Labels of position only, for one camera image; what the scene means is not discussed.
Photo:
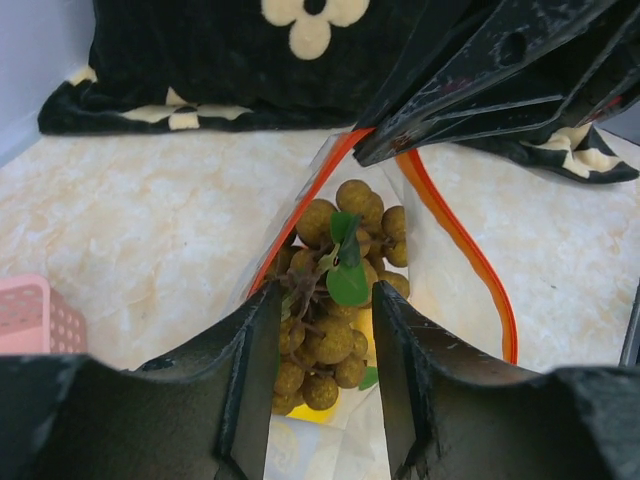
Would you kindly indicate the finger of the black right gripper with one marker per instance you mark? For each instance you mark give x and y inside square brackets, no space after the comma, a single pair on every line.
[476,69]

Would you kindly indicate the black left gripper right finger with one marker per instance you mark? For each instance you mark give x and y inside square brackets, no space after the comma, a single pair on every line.
[451,411]

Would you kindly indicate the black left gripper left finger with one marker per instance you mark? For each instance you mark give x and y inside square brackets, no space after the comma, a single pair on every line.
[199,411]

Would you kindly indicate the clear zip top bag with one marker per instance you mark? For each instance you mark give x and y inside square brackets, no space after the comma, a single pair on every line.
[411,238]

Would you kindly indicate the pink plastic basket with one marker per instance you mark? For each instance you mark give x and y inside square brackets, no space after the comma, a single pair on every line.
[36,319]

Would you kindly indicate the brown longan bunch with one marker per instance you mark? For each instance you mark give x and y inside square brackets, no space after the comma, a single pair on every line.
[327,267]

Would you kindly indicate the black floral pillow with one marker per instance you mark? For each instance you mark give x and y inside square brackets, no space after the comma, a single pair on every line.
[162,66]

